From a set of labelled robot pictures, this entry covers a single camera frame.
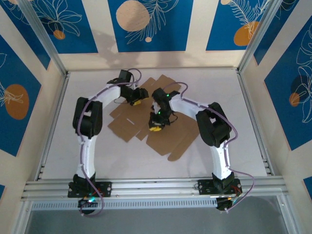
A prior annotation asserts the long aluminium base rail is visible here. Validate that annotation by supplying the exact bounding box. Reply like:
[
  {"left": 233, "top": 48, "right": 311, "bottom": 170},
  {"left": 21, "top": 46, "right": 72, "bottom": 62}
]
[{"left": 20, "top": 177, "right": 290, "bottom": 202}]

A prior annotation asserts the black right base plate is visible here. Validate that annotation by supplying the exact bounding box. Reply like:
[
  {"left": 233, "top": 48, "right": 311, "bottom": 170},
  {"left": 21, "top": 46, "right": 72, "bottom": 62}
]
[{"left": 197, "top": 179, "right": 242, "bottom": 196}]

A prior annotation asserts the aluminium left table rail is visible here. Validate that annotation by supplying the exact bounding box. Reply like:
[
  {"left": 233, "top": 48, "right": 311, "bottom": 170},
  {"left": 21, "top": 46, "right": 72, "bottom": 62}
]
[{"left": 34, "top": 70, "right": 71, "bottom": 181}]

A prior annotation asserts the aluminium left corner post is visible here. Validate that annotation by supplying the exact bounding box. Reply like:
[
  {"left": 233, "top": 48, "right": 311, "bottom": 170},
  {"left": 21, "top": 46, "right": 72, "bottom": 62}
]
[{"left": 18, "top": 0, "right": 70, "bottom": 78}]

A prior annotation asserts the aluminium right corner post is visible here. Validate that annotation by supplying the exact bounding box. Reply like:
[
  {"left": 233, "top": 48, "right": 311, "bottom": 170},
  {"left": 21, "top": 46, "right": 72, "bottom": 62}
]
[{"left": 236, "top": 0, "right": 300, "bottom": 74}]

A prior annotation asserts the aluminium right table rail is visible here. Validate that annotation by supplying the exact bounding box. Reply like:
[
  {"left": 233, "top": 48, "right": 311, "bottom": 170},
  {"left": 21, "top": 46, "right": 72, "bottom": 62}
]
[{"left": 235, "top": 69, "right": 276, "bottom": 176}]

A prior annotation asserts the grey slotted cable duct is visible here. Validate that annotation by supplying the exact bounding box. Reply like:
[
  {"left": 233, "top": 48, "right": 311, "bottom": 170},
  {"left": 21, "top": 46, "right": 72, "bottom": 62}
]
[{"left": 31, "top": 198, "right": 220, "bottom": 211}]

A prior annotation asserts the brown cardboard box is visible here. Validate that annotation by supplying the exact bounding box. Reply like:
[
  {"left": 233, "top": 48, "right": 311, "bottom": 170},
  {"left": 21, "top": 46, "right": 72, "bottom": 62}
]
[{"left": 107, "top": 74, "right": 199, "bottom": 163}]

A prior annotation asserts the aluminium corner post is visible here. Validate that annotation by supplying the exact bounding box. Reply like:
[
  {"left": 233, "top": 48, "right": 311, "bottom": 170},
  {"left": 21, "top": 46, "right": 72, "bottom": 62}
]
[
  {"left": 236, "top": 0, "right": 300, "bottom": 74},
  {"left": 18, "top": 0, "right": 70, "bottom": 78}
]

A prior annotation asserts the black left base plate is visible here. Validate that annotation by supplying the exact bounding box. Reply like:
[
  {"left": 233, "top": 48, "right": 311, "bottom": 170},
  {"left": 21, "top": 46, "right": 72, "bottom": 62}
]
[{"left": 67, "top": 181, "right": 113, "bottom": 198}]

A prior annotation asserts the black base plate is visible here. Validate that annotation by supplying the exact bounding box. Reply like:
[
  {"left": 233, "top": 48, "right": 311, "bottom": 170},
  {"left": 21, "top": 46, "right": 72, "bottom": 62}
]
[
  {"left": 197, "top": 179, "right": 242, "bottom": 196},
  {"left": 67, "top": 181, "right": 113, "bottom": 198}
]

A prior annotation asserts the aluminium table rail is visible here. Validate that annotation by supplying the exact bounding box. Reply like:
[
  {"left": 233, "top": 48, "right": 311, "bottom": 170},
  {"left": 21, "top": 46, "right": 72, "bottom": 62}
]
[
  {"left": 34, "top": 70, "right": 71, "bottom": 181},
  {"left": 235, "top": 69, "right": 276, "bottom": 176}
]

